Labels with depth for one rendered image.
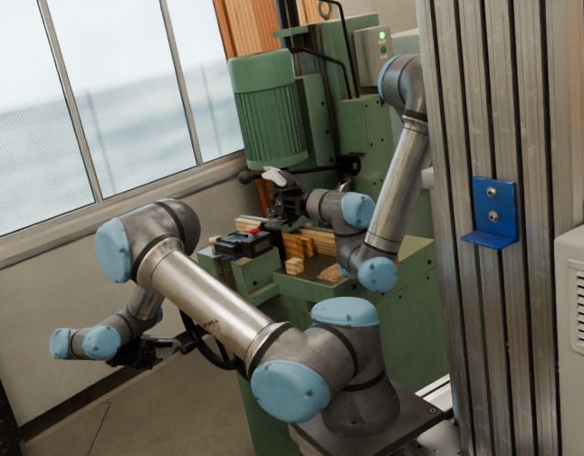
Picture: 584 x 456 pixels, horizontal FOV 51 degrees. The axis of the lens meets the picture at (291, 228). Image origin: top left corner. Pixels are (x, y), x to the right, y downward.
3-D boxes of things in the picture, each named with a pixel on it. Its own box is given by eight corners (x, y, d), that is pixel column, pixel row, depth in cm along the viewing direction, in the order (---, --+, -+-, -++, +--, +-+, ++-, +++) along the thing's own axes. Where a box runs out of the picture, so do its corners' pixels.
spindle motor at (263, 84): (236, 170, 177) (213, 61, 168) (280, 154, 188) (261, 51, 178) (276, 174, 165) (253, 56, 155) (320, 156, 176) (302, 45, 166)
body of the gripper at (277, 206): (264, 187, 148) (299, 191, 139) (291, 183, 153) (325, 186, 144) (266, 218, 149) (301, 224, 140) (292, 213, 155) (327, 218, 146)
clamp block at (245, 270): (215, 286, 174) (209, 256, 171) (252, 268, 182) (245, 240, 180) (248, 296, 163) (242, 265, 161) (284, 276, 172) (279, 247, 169)
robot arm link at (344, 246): (349, 289, 133) (343, 242, 130) (334, 270, 144) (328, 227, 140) (383, 280, 135) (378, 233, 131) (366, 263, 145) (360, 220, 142)
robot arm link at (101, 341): (126, 312, 145) (103, 315, 153) (86, 335, 137) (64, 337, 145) (139, 341, 147) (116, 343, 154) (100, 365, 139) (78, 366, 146)
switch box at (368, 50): (359, 87, 180) (352, 31, 175) (380, 80, 186) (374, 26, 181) (376, 86, 176) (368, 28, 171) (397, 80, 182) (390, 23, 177)
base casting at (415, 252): (220, 309, 197) (214, 283, 194) (339, 245, 232) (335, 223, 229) (319, 345, 164) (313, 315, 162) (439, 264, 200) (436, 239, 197)
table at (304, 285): (175, 280, 192) (170, 262, 190) (248, 245, 210) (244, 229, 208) (311, 326, 148) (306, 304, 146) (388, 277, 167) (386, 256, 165)
